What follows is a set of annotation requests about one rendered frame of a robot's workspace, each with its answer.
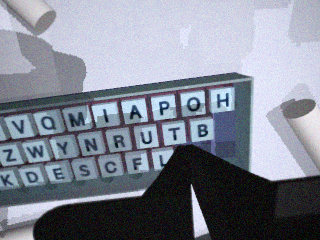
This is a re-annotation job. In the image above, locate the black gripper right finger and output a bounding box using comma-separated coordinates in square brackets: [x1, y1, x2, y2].
[185, 144, 320, 240]

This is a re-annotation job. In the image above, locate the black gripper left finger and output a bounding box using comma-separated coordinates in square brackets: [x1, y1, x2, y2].
[33, 145, 195, 240]

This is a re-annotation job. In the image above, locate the grey keyboard with white letter keys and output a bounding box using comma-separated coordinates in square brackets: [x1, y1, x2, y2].
[0, 72, 255, 208]

